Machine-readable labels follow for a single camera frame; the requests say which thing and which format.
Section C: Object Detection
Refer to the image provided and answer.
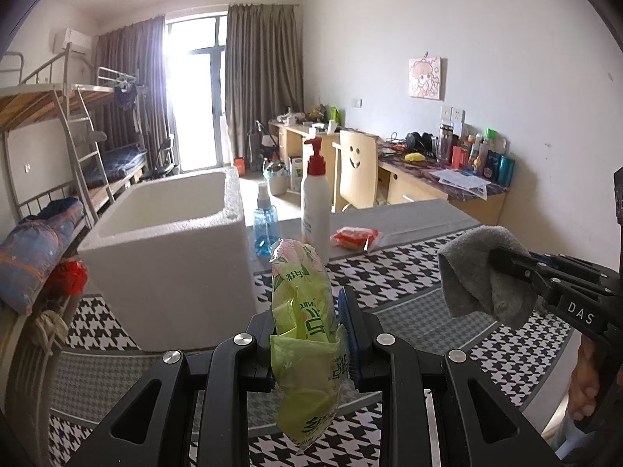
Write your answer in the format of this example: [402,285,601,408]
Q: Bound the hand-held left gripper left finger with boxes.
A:
[65,311,276,467]

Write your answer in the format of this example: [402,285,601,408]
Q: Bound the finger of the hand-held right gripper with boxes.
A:
[528,251,609,283]
[488,246,548,297]

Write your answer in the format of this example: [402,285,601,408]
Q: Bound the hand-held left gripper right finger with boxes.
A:
[337,286,560,467]

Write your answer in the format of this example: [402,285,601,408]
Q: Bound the grey cloth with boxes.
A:
[437,226,536,328]

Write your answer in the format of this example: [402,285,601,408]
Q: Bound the green tissue packet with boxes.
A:
[269,238,352,453]

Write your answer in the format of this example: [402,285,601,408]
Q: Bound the white foam box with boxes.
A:
[77,165,259,353]

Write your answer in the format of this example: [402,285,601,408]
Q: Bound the person's right hand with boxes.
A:
[567,337,603,418]

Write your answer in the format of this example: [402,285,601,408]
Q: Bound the houndstooth tablecloth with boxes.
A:
[49,199,585,467]

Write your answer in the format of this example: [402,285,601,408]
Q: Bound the red snack packet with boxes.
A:
[330,226,383,253]

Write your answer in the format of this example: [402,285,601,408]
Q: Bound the white printed papers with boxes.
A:
[437,169,492,200]

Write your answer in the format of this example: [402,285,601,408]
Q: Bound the row of toiletry bottles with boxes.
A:
[436,124,517,188]

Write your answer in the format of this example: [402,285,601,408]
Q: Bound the blue spray bottle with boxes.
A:
[253,182,280,260]

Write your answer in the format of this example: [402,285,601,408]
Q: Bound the white pump lotion bottle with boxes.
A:
[299,137,333,263]

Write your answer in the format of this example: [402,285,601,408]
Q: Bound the black headphones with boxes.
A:
[406,131,436,156]

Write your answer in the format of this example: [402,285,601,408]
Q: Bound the wooden smiley chair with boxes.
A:
[333,130,379,212]

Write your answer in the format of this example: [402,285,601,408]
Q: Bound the white floor bucket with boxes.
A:
[263,160,289,195]

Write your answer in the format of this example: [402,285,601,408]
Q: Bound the black handcart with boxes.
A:
[247,121,273,166]

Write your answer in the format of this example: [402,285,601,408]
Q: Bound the red plastic bag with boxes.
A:
[49,260,88,295]

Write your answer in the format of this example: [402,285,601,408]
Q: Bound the beige rag bundle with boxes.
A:
[34,311,69,351]

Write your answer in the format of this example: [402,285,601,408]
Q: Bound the black folding chair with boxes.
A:
[155,133,178,178]

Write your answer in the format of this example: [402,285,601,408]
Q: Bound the blue checked bedding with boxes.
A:
[85,148,148,188]

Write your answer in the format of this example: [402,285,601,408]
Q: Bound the blue patterned quilt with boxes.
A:
[0,198,86,314]

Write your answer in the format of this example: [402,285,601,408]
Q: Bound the brown curtain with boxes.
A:
[95,14,169,156]
[226,4,305,166]

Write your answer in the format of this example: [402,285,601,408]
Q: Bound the balcony glass door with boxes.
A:
[165,14,229,173]

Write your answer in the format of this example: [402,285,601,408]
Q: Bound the dark hanging garment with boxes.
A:
[113,85,139,112]

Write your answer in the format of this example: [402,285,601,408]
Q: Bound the metal bunk bed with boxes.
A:
[70,65,149,205]
[0,51,118,448]

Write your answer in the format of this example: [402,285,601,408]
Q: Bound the white air conditioner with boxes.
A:
[53,29,92,54]

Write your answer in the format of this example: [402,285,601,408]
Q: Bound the cartoon wall picture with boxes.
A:
[408,57,443,99]

